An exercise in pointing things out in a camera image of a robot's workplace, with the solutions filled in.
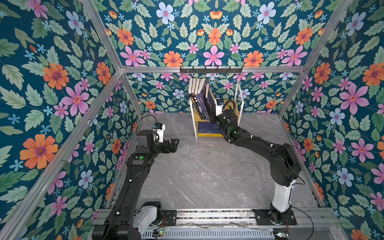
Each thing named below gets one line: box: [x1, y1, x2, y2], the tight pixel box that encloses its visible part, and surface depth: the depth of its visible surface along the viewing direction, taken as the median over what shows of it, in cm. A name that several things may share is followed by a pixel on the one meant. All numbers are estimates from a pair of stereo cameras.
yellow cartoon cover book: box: [198, 121, 224, 137], surface depth 100 cm
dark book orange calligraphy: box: [193, 78, 206, 120], surface depth 80 cm
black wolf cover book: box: [190, 78, 204, 120], surface depth 81 cm
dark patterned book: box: [196, 78, 210, 121], surface depth 81 cm
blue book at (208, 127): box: [198, 121, 222, 134], surface depth 100 cm
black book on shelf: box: [188, 78, 196, 109], surface depth 79 cm
